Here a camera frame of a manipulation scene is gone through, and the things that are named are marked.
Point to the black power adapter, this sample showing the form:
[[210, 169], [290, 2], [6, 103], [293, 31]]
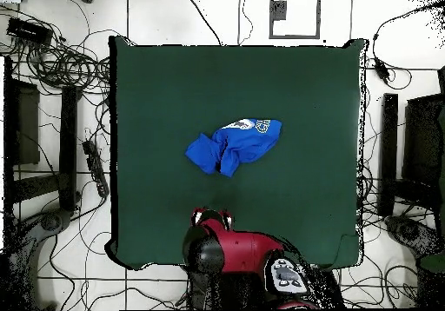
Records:
[[381, 69]]

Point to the blue printed shirt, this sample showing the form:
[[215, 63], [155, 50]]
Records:
[[243, 144]]

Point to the black metal frame stand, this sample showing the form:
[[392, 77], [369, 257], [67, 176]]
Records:
[[388, 151], [67, 133]]

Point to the black power strip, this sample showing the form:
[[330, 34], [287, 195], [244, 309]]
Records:
[[95, 166]]

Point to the grey square floor frame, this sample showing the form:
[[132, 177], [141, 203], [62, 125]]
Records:
[[294, 37]]

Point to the dark grey square block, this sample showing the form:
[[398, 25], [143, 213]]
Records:
[[278, 10]]

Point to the dark green table cloth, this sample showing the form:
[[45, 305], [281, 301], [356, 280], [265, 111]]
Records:
[[174, 99]]

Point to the grey pedestal leg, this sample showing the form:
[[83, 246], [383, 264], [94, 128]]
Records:
[[410, 232], [48, 220]]

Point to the black electronics box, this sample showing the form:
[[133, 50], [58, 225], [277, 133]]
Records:
[[29, 31]]

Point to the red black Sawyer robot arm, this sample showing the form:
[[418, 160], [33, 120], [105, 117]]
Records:
[[243, 252]]

